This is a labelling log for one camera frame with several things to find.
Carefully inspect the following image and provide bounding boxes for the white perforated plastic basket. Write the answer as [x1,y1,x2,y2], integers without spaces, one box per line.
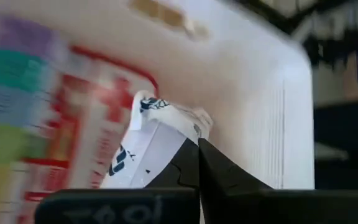
[0,0,315,224]

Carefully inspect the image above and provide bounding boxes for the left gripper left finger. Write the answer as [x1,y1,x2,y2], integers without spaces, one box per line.
[144,138,200,190]

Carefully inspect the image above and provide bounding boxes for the white gauze packet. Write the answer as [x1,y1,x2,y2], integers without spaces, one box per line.
[100,90,214,190]

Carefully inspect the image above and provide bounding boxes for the red first aid kit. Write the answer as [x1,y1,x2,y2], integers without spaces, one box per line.
[20,45,160,224]

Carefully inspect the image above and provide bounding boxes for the rainbow pill organizer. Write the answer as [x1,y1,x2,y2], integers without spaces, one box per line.
[0,15,62,224]

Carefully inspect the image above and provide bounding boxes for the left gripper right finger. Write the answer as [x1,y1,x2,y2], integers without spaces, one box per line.
[198,138,291,224]

